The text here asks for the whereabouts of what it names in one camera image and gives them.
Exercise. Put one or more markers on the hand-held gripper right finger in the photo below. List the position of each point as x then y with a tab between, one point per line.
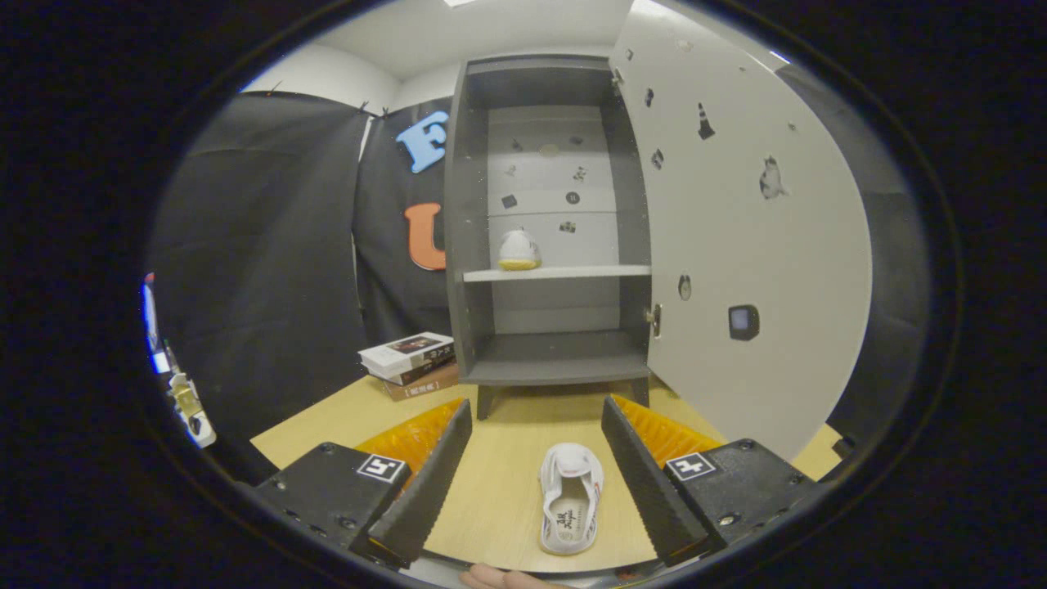
646	483

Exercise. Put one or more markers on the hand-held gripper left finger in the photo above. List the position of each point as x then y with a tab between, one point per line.
425	499

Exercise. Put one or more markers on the grey shoe cabinet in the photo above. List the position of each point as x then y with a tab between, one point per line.
556	360

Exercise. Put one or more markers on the white shoe cabinet door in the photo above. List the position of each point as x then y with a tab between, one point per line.
736	245

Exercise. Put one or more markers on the white shoe with yellow sole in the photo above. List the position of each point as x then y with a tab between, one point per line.
519	248

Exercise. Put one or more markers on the white cabinet shelf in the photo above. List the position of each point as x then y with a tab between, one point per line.
572	273

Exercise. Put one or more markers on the brown book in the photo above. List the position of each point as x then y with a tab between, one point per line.
421	388

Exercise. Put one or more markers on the dark book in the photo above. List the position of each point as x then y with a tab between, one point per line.
425	372

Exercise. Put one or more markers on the white book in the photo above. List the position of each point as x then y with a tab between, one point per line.
405	352

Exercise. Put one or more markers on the black backdrop cloth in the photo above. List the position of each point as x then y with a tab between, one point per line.
262	286

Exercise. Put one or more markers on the blue and white object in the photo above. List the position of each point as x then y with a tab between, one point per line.
149	311

